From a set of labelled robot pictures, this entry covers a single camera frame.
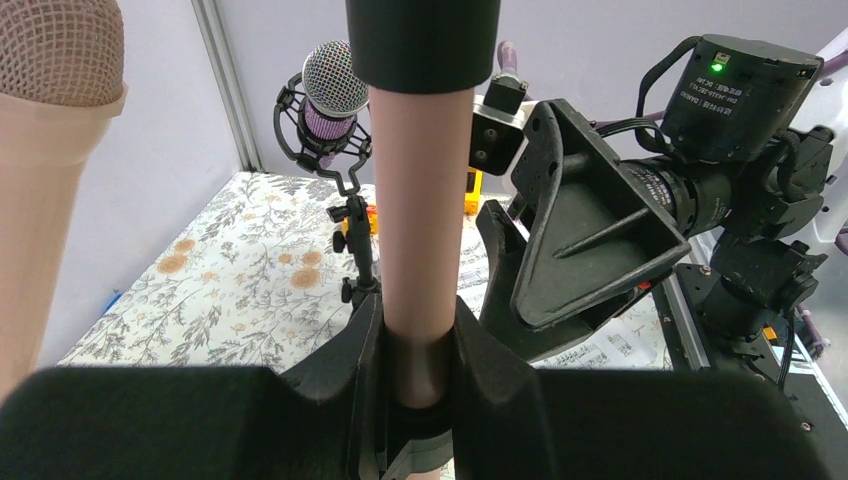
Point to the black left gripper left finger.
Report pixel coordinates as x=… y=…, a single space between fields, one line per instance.
x=314 y=421

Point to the purple glitter microphone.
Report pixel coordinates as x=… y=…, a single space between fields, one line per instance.
x=334 y=94

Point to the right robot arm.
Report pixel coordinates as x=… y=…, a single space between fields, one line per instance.
x=704 y=205

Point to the sheet music page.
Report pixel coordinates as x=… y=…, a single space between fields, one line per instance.
x=633 y=340

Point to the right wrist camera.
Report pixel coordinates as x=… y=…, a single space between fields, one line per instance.
x=499 y=119

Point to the yellow window frame brick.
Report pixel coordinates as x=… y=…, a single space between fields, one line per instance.
x=472 y=191

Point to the floral patterned table mat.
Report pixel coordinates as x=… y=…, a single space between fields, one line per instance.
x=253 y=279

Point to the yellow flower toy block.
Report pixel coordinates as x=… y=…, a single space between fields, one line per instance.
x=371 y=211

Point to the black microphone tripod stand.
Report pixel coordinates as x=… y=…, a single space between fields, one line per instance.
x=333 y=149

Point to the pink music stand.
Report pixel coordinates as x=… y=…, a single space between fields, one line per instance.
x=421 y=62

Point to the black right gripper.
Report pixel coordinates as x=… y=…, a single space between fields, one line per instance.
x=581 y=243

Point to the pink microphone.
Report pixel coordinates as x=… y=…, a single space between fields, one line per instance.
x=62 y=65

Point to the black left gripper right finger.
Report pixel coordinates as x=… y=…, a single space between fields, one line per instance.
x=513 y=421

